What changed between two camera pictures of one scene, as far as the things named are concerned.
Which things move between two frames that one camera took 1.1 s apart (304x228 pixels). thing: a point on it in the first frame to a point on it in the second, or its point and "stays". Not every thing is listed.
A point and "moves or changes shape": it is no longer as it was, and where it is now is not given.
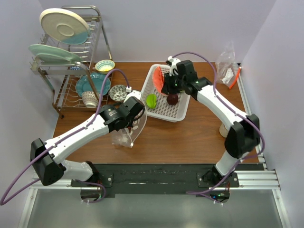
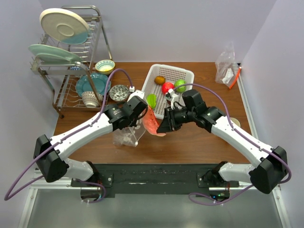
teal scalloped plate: (83, 84) stays
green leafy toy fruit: (151, 100) stays
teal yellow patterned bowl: (103, 66) stays
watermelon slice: (158, 78) to (150, 122)
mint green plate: (49, 55) stays
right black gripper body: (174, 85) to (176, 117)
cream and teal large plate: (64, 26) stays
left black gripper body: (129, 123) stays
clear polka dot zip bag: (126, 136) moves or changes shape
